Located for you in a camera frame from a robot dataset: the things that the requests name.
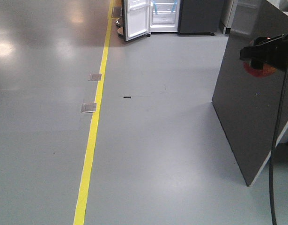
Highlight dark grey cabinet panel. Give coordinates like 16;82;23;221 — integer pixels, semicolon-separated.
212;0;288;186

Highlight red yellow apple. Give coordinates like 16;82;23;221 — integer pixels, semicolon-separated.
240;36;277;78

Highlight black hanging cable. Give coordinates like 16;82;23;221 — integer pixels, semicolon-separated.
269;39;288;225

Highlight dark grey closed fridge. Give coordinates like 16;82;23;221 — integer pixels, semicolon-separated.
177;0;224;36

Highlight fridge door with shelves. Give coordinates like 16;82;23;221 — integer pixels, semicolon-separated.
121;0;151;42

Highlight metal floor plate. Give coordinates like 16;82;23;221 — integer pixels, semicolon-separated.
81;102;97;113
88;73;102;82

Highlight white open fridge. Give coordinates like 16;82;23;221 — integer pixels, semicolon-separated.
148;0;181;36

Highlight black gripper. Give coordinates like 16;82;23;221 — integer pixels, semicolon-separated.
239;33;288;72

